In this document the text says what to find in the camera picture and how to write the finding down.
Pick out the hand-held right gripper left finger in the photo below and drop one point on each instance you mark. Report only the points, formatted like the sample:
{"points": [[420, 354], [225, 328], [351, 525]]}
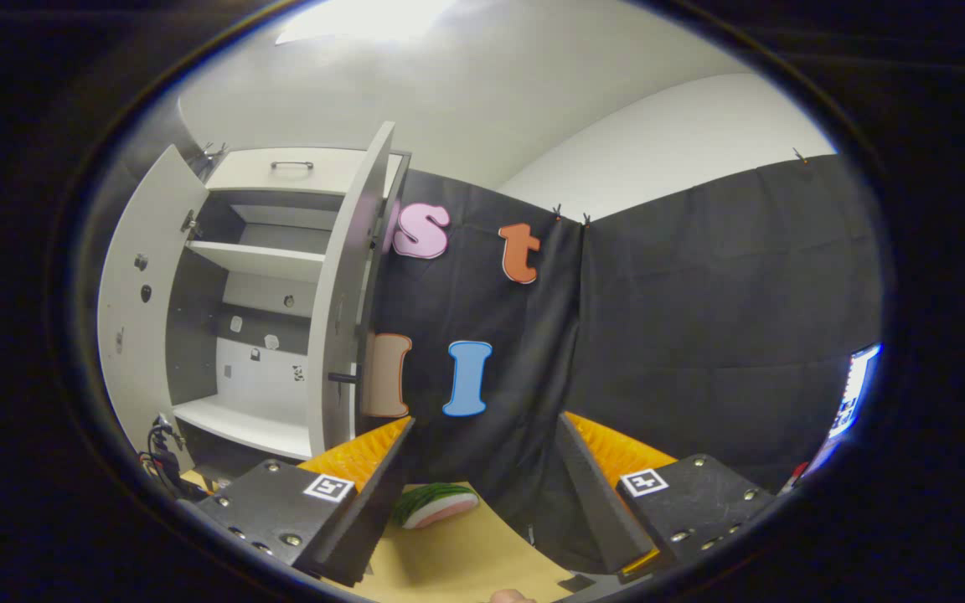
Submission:
{"points": [[374, 502]]}

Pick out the white cabinet shelf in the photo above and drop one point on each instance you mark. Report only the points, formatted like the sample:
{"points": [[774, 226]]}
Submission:
{"points": [[265, 260]]}

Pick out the toy watermelon slice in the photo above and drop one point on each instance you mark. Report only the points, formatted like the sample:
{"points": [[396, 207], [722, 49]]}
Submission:
{"points": [[436, 505]]}

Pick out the computer monitor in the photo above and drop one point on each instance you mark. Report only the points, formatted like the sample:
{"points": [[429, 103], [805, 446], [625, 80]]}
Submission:
{"points": [[855, 389]]}

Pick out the metal door hinge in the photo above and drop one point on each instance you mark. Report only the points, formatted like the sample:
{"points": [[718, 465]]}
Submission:
{"points": [[191, 224]]}

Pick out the white and grey cabinet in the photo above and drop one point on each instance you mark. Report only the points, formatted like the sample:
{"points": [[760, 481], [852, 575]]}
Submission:
{"points": [[193, 335]]}

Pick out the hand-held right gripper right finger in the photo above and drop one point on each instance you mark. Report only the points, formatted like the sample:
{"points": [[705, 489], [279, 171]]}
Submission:
{"points": [[591, 494]]}

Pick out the black tape piece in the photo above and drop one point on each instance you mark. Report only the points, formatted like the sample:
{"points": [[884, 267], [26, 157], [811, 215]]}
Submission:
{"points": [[576, 582]]}

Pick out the black backdrop cloth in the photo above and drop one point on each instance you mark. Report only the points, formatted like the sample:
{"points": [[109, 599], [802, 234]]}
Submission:
{"points": [[700, 335]]}

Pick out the white cabinet door cat sticker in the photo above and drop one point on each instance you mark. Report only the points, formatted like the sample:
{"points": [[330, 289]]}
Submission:
{"points": [[340, 293]]}

